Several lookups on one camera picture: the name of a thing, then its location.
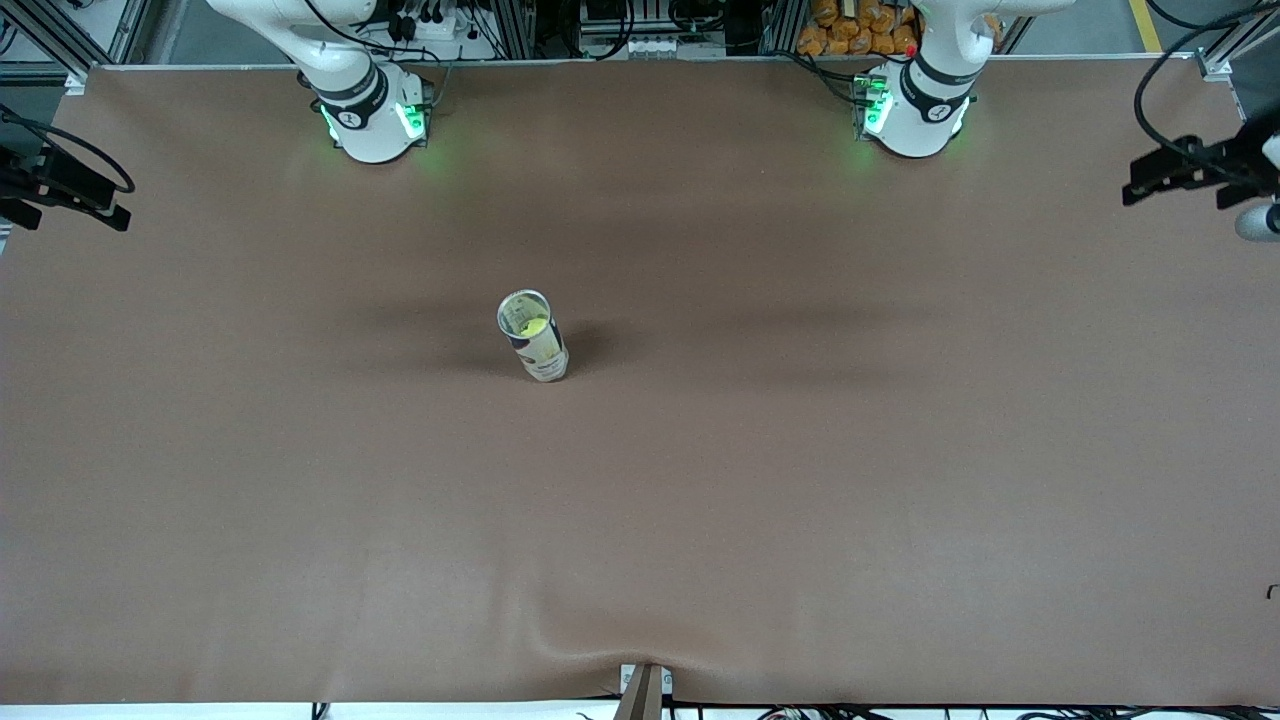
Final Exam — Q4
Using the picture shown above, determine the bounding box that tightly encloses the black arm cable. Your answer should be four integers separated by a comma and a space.
1133, 0, 1280, 191
0, 105, 137, 194

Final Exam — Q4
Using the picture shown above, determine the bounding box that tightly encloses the brown table cover sheet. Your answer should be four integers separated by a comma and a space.
0, 58, 1280, 706

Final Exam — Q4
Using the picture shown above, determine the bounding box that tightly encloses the white blue tennis ball can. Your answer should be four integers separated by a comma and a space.
496, 289, 571, 384

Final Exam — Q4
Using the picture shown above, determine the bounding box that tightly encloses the aluminium frame post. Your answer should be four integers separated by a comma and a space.
760, 0, 809, 56
1195, 0, 1280, 81
490, 0, 537, 59
15, 0, 151, 81

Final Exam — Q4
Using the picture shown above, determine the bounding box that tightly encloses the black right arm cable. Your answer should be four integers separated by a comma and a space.
0, 105, 137, 194

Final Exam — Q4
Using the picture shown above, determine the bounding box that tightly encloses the bag of orange items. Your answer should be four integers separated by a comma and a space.
797, 0, 921, 57

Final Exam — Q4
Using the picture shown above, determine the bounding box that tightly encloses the socket box with black plugs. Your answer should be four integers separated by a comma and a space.
388, 0, 471, 43

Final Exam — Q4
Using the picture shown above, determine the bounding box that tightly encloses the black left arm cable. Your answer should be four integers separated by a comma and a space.
1133, 0, 1280, 191

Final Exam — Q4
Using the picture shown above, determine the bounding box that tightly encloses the white power strip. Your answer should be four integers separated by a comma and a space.
600, 35, 683, 59

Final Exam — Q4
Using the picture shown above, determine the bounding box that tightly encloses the metal table edge bracket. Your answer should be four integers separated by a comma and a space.
618, 662, 674, 720

